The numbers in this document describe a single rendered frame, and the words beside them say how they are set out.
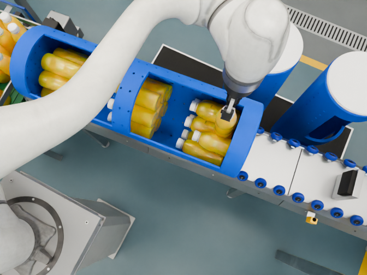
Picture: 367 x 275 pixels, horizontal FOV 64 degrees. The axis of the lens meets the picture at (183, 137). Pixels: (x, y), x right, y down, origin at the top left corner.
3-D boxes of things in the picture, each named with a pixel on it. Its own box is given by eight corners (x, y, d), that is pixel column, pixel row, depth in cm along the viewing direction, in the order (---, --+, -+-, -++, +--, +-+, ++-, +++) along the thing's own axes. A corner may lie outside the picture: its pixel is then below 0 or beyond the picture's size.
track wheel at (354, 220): (366, 221, 108) (365, 217, 110) (354, 216, 109) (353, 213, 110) (359, 228, 111) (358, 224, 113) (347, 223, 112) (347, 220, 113)
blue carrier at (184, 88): (230, 183, 116) (243, 171, 89) (36, 106, 126) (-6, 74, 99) (253, 120, 123) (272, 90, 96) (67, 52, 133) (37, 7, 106)
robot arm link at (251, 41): (283, 71, 59) (248, 22, 62) (316, 22, 44) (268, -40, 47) (237, 96, 58) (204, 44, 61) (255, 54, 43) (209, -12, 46)
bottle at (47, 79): (48, 66, 114) (87, 81, 112) (49, 82, 118) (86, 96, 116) (36, 72, 109) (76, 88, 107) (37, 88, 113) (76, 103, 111)
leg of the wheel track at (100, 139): (107, 149, 219) (76, 123, 158) (100, 145, 219) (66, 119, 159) (110, 142, 220) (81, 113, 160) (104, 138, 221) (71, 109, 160)
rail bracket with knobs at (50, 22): (59, 50, 139) (49, 37, 129) (46, 45, 140) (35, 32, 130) (69, 33, 141) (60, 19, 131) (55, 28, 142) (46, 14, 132)
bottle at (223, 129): (209, 132, 105) (212, 116, 89) (219, 117, 106) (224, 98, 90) (226, 142, 103) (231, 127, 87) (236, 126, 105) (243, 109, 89)
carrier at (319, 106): (260, 136, 204) (289, 167, 198) (310, 78, 119) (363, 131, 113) (290, 111, 208) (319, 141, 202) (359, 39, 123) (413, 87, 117)
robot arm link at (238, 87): (275, 52, 61) (267, 66, 66) (233, 37, 62) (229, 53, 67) (261, 90, 59) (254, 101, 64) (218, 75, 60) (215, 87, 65)
